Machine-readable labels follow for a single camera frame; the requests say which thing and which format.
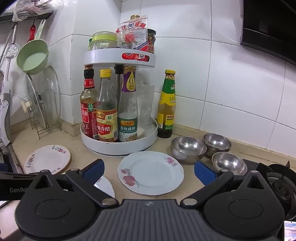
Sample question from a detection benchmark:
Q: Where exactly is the black gas stove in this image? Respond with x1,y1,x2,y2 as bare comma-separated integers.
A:
242,159,296,220

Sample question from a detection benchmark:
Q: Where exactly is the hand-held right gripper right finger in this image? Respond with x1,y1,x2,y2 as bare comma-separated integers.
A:
180,161,270,208

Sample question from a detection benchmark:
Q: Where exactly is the wire lid rack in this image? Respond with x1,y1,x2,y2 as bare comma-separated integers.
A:
29,109,62,139

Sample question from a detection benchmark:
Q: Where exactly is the green saucepan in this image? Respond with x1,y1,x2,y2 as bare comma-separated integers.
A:
17,20,50,76

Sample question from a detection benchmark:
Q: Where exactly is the yellow cap vinegar bottle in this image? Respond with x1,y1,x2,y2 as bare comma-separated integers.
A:
96,69,118,142

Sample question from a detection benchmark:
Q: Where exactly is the glass jar with green lid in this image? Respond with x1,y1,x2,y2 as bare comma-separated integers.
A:
92,32,117,50

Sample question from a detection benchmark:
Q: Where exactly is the glass pot lid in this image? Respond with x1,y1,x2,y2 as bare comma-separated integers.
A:
21,65,62,129

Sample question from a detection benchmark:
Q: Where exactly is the black wall shelf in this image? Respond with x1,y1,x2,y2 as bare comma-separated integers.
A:
0,10,54,24

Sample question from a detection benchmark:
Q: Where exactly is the stainless steel bowl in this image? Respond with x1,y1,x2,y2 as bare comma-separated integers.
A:
202,133,232,157
211,152,248,176
171,136,207,164

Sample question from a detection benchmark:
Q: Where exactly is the clear plastic bag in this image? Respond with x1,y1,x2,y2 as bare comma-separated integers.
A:
136,85,155,137

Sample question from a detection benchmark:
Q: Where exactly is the red label soy sauce bottle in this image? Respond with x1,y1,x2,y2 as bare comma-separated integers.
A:
80,65,99,139

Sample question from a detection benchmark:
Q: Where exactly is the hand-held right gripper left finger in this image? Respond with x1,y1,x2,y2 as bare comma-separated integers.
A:
29,159,119,208

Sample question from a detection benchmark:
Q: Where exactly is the red handled utensil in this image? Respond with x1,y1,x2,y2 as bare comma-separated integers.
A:
27,24,37,43

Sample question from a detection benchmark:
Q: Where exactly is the floral white plate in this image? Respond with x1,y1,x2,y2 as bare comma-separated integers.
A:
24,145,71,175
117,151,184,196
94,176,115,199

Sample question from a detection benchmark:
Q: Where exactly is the green label yellow cap bottle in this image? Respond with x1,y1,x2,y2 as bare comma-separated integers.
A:
157,70,176,139

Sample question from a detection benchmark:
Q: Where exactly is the red print snack packet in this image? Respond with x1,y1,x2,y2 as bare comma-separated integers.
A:
116,15,149,62

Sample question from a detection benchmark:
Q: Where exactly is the white plastic tool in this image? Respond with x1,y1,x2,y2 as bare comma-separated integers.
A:
0,56,12,146

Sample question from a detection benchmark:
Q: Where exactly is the crumpled plastic bag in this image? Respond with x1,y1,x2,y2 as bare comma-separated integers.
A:
13,0,52,21

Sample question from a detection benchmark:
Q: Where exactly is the green-orange labelled jar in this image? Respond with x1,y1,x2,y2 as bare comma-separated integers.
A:
117,65,138,142

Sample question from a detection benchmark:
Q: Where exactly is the steel hanging utensil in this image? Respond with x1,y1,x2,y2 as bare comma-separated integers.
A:
0,22,19,67

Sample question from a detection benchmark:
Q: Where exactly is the dark jar with black lid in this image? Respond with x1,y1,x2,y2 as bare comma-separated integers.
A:
147,29,157,54

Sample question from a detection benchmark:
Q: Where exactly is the black range hood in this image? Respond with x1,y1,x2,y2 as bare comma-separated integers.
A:
240,0,296,66

